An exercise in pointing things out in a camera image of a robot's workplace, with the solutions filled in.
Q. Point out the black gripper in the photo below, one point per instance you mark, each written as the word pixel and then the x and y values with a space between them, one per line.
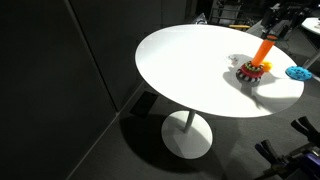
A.
pixel 281 16

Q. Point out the small white round table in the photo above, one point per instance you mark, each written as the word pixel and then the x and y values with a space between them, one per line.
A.
pixel 313 25

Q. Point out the black floor plate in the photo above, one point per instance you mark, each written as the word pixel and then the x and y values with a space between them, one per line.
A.
pixel 144 104

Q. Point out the orange stand post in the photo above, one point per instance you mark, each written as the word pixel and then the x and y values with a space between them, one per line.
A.
pixel 261 51

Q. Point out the black metal cart frame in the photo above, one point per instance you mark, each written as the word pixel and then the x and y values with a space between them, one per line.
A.
pixel 230 11

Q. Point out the white table pedestal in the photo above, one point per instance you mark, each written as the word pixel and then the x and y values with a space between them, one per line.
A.
pixel 186 136

